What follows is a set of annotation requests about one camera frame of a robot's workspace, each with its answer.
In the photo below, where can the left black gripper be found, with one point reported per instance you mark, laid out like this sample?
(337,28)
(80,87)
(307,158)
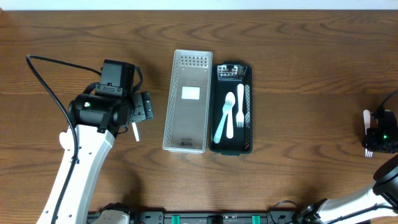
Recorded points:
(144,106)

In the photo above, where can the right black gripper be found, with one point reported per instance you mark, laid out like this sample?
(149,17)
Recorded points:
(372,137)

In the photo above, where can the white plastic spoon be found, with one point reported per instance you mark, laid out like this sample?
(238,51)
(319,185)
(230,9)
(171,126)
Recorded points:
(65,140)
(229,130)
(135,131)

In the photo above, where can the white plastic fork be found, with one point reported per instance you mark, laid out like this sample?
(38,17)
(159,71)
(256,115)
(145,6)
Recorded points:
(240,115)
(367,124)

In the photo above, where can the pale green plastic fork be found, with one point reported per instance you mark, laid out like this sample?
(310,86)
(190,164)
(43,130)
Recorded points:
(226,108)

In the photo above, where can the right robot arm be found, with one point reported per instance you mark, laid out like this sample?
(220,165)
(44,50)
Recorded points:
(375,201)

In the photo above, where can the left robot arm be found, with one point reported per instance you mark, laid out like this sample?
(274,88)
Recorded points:
(95,118)

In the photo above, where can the clear white plastic basket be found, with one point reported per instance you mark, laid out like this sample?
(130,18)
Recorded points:
(188,103)

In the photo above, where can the black plastic basket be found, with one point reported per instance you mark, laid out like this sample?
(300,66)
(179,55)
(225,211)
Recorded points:
(224,78)

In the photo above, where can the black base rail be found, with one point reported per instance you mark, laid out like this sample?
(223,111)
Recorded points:
(285,211)

